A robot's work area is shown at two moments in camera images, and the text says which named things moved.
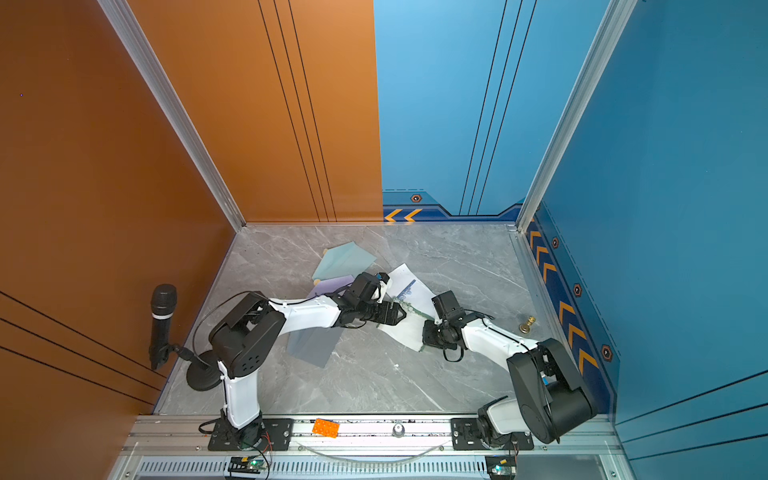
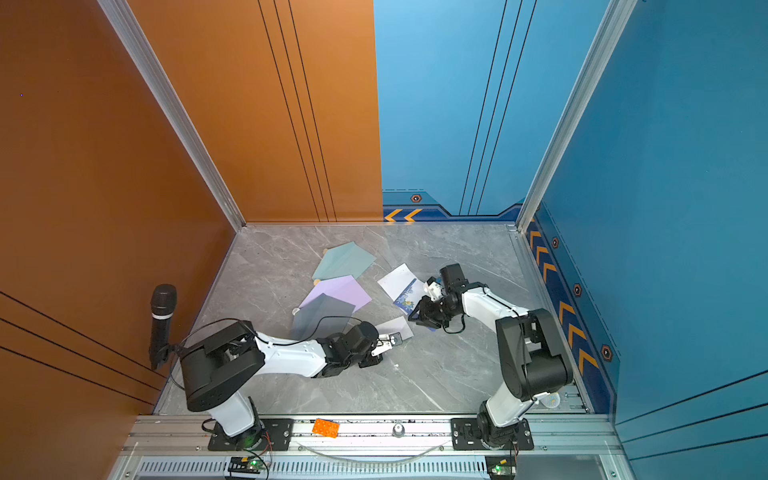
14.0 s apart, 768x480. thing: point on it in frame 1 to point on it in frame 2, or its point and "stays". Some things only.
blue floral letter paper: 419,297 stays
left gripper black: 387,307 to 373,362
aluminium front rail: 190,437 stays
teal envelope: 343,260 stays
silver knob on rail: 398,430 stays
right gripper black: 427,335 to 425,315
